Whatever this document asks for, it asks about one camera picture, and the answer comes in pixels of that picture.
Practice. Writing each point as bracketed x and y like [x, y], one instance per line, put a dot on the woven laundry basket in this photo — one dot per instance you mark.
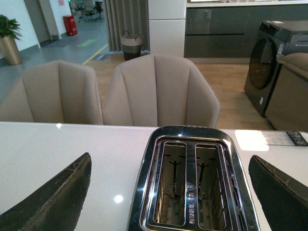
[131, 45]

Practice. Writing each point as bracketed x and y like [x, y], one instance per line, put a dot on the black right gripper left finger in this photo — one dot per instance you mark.
[56, 205]

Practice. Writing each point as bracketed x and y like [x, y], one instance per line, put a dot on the grey kitchen cabinet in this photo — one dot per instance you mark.
[231, 31]

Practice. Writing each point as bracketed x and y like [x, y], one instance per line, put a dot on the white refrigerator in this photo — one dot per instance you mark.
[167, 20]

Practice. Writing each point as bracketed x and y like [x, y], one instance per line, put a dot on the beige chair left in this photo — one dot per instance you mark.
[55, 92]

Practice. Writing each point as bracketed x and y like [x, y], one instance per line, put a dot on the grey curtain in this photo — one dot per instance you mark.
[129, 15]

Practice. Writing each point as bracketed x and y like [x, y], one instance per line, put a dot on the gold plant pot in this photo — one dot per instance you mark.
[10, 51]

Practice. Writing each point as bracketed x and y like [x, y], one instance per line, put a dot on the beige sofa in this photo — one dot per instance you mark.
[288, 106]

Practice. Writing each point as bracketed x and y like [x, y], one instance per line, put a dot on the dark grey washing machine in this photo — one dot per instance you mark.
[275, 38]

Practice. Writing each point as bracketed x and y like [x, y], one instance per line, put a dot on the beige chair right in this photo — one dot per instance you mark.
[158, 90]

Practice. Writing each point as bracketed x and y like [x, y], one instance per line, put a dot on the green plant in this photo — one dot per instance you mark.
[9, 28]

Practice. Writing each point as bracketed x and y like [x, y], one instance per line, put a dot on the white chrome two-slot toaster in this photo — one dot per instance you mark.
[191, 179]

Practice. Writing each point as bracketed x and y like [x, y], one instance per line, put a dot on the beige chair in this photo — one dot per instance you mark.
[158, 90]
[55, 92]

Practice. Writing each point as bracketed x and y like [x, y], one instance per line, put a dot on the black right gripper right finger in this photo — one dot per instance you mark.
[284, 200]

